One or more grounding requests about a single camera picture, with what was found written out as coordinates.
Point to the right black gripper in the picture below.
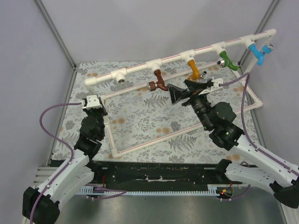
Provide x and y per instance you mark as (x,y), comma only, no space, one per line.
(190,95)

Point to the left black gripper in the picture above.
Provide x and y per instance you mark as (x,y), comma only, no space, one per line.
(101,110)

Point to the orange water faucet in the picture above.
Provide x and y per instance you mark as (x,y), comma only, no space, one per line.
(196,75)

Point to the brown water faucet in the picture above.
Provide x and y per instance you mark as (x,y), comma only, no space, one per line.
(159,84)

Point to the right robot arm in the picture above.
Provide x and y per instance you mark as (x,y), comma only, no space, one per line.
(272,173)

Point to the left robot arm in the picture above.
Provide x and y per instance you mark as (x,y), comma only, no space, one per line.
(43,204)

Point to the green water faucet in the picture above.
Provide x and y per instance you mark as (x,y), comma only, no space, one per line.
(225,61)

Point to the blue water faucet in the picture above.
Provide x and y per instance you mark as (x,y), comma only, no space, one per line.
(260,54)

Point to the floral patterned table mat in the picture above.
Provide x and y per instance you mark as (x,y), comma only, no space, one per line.
(141,116)

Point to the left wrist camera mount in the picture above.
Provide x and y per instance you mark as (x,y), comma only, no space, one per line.
(91,102)

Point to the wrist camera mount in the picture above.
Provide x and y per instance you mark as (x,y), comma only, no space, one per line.
(91,102)
(212,85)

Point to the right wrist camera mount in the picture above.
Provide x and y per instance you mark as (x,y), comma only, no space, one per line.
(212,85)

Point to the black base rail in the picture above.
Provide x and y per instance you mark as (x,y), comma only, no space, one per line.
(142,175)

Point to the aluminium frame profile left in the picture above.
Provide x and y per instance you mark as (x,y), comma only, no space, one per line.
(47,18)

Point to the aluminium frame profile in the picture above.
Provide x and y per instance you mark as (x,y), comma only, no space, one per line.
(267,16)
(47,18)

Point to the white slotted cable duct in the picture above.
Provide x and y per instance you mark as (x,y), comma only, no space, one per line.
(93,192)

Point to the aluminium frame profile right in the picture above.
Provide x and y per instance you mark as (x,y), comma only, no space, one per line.
(267,16)

